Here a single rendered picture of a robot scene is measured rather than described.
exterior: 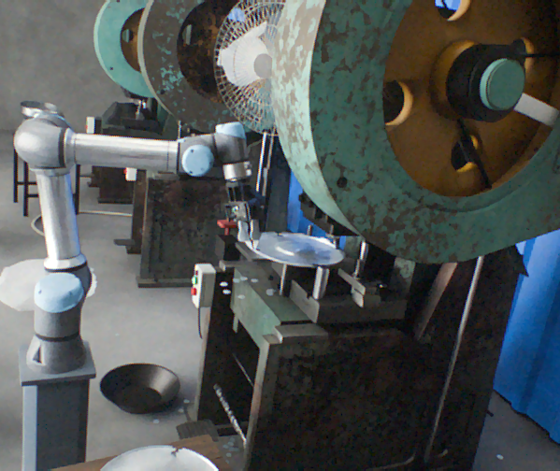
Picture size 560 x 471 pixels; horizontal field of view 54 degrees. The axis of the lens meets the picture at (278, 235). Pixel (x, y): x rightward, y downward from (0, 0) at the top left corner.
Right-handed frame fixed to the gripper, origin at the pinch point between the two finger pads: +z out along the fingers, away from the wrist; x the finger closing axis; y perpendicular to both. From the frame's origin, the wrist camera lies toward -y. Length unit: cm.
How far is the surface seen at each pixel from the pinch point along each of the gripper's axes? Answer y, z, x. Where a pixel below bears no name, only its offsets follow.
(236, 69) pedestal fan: -81, -59, -30
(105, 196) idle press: -236, -1, -234
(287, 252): -3.2, 4.0, 8.7
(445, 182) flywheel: 9, -13, 56
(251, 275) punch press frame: -12.9, 12.8, -8.8
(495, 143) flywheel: 1, -20, 68
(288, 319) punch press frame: 10.1, 19.5, 10.8
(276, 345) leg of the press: 20.6, 22.6, 10.4
